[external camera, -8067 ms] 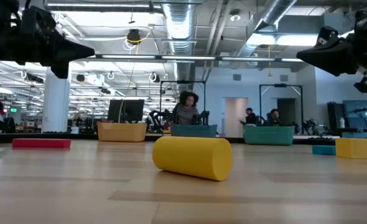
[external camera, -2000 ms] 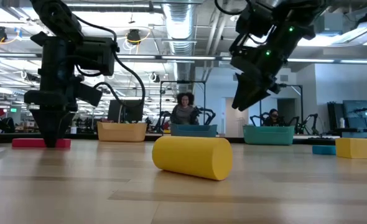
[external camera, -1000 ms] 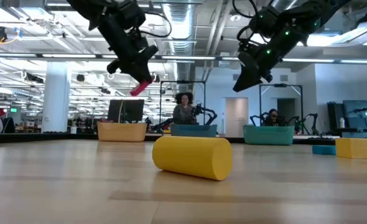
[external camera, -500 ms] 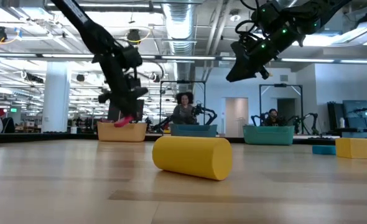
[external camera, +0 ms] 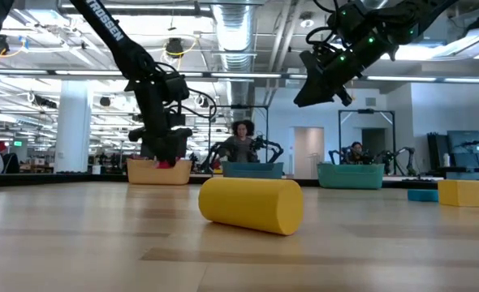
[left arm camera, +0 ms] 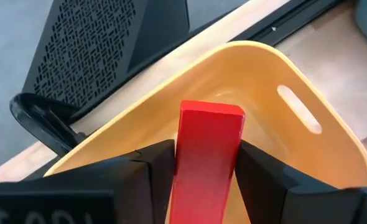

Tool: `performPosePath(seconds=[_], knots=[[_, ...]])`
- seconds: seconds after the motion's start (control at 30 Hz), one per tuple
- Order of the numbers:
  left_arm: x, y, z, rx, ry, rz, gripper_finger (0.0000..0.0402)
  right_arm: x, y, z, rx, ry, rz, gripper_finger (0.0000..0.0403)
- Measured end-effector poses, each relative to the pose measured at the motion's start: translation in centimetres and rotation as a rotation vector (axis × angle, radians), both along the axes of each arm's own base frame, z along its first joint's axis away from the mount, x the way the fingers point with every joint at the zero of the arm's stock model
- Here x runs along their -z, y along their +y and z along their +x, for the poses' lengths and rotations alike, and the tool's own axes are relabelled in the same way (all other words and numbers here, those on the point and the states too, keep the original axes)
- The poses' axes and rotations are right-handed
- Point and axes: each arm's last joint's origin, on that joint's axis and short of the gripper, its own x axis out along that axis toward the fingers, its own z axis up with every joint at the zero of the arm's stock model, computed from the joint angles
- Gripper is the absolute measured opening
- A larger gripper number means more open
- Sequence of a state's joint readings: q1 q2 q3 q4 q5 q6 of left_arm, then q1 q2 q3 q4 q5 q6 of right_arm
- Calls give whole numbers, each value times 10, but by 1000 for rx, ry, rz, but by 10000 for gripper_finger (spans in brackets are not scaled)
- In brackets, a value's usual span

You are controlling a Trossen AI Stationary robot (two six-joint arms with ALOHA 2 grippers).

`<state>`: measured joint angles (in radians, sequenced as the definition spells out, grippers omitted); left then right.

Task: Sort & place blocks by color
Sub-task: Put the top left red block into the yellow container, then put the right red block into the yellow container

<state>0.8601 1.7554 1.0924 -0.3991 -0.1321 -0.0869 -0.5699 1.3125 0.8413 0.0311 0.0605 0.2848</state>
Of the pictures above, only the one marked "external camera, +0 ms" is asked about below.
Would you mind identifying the white door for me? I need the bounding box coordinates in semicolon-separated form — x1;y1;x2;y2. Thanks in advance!
294;127;325;179

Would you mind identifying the yellow rectangular foam block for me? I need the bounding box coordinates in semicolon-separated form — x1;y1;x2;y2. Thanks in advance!
438;179;479;208

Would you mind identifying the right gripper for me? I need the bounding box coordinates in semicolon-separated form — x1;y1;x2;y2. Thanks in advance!
293;40;370;109

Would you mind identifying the dark background desk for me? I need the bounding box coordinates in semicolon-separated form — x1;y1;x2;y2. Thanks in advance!
438;165;479;182

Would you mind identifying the round ceiling fixture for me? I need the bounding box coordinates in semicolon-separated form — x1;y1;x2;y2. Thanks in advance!
299;11;316;28

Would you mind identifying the blue foam block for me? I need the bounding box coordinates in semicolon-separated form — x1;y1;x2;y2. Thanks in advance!
407;188;440;203

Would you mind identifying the long ceiling light bar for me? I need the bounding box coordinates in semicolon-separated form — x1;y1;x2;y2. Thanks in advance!
0;67;479;84

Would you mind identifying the yellow foam cylinder block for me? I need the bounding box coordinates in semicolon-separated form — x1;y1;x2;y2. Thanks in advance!
198;177;305;237

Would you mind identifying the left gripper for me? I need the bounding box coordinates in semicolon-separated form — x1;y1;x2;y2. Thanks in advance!
124;60;194;164

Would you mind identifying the white round column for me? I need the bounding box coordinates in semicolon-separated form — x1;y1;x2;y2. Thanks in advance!
54;79;93;174

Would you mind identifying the black upright panel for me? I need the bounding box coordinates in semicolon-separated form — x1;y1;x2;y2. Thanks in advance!
427;132;447;170

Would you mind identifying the large dark wall screen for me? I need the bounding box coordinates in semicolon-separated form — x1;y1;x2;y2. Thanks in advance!
447;129;479;168

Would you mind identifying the black metal frame stand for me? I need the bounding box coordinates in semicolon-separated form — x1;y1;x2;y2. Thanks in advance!
208;104;270;163
338;108;396;166

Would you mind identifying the green plastic bin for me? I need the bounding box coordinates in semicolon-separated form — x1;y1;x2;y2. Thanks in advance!
316;161;386;191

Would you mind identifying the blue plastic bin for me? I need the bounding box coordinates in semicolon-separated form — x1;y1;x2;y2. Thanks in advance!
222;161;284;181

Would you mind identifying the tan plastic bin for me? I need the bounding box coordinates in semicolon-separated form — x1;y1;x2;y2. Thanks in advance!
126;157;193;187

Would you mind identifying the black office chair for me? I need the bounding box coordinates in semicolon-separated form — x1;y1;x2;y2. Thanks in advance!
2;152;21;174

